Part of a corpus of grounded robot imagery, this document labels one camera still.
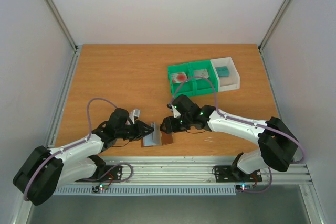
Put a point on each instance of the right controller board with leds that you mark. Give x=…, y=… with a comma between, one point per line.
x=244, y=187

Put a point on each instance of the brown leather card holder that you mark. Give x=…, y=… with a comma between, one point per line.
x=166, y=139

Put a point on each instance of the left controller board with leds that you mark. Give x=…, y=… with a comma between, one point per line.
x=99, y=188

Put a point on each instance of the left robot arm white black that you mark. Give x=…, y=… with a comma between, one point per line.
x=47, y=169

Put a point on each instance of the silver credit card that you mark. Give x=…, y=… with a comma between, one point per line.
x=154, y=138

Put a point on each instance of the red white card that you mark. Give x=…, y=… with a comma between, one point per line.
x=178, y=77

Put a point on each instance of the right aluminium upright profile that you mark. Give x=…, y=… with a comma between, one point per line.
x=274, y=23

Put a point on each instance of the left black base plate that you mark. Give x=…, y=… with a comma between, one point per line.
x=111, y=174

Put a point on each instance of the controller board with leds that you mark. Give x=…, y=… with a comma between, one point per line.
x=244, y=187
x=99, y=188

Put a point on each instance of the left aluminium upright profile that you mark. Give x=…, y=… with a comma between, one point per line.
x=54, y=10

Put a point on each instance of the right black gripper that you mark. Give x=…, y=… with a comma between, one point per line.
x=172, y=124

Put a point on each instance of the aluminium front rail frame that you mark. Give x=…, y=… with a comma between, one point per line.
x=179, y=170

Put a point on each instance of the teal card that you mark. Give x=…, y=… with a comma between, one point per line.
x=222, y=71

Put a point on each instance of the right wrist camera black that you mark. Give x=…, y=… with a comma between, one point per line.
x=183, y=105

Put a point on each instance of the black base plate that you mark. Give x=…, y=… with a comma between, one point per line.
x=228, y=173
x=111, y=174

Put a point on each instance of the aluminium upright profile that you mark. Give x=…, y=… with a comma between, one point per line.
x=274, y=23
x=54, y=10

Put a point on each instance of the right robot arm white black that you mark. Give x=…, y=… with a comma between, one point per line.
x=276, y=145

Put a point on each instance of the white bin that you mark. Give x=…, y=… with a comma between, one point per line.
x=228, y=78

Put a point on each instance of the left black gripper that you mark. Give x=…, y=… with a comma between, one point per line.
x=140, y=129

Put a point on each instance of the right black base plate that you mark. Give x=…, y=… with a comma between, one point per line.
x=228, y=173

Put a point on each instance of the blue slotted cable duct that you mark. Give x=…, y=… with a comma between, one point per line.
x=150, y=190

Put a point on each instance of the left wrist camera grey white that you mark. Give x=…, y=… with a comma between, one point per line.
x=133, y=116

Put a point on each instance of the green double bin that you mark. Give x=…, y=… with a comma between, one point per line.
x=193, y=85

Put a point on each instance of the grey card in bin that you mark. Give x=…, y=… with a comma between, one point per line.
x=201, y=73

